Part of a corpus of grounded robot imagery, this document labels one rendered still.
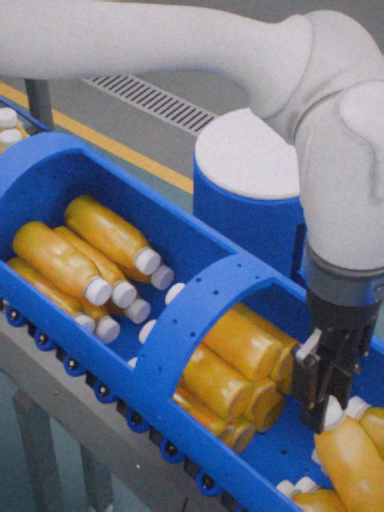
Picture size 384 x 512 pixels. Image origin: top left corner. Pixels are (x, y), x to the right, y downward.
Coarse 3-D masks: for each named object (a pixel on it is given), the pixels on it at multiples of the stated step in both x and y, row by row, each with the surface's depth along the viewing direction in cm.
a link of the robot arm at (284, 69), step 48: (0, 0) 63; (48, 0) 67; (0, 48) 64; (48, 48) 66; (96, 48) 69; (144, 48) 73; (192, 48) 78; (240, 48) 82; (288, 48) 83; (336, 48) 83; (288, 96) 83; (288, 144) 88
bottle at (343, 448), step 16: (336, 432) 102; (352, 432) 103; (320, 448) 104; (336, 448) 102; (352, 448) 102; (368, 448) 103; (336, 464) 103; (352, 464) 102; (368, 464) 103; (336, 480) 104; (352, 480) 103; (368, 480) 103; (352, 496) 104; (368, 496) 103
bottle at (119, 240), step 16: (80, 208) 143; (96, 208) 143; (80, 224) 143; (96, 224) 141; (112, 224) 141; (128, 224) 141; (96, 240) 141; (112, 240) 139; (128, 240) 138; (144, 240) 140; (112, 256) 140; (128, 256) 138
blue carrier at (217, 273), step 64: (0, 192) 133; (64, 192) 151; (128, 192) 149; (0, 256) 147; (192, 256) 144; (64, 320) 126; (128, 320) 148; (192, 320) 114; (128, 384) 120; (192, 448) 115; (256, 448) 131
